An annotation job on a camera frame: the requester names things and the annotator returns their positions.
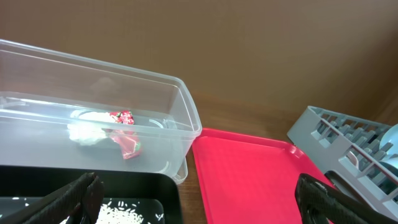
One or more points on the red snack wrapper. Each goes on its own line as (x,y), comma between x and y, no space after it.
(128,140)

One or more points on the grey dishwasher rack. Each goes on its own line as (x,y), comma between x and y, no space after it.
(346,149)

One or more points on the white rice pile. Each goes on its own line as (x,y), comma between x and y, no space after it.
(113,210)

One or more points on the red serving tray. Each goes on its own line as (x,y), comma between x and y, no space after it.
(248,179)

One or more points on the light blue plate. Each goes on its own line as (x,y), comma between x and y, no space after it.
(388,142)

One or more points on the white napkin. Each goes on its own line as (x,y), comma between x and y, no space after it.
(87,134)

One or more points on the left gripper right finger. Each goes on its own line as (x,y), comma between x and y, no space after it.
(318,203)

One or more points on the black plastic tray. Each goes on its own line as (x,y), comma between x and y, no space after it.
(39,182)

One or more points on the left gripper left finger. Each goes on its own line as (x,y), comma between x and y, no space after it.
(79,201)

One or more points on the clear plastic waste bin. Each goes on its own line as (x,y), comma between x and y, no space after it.
(63,110)

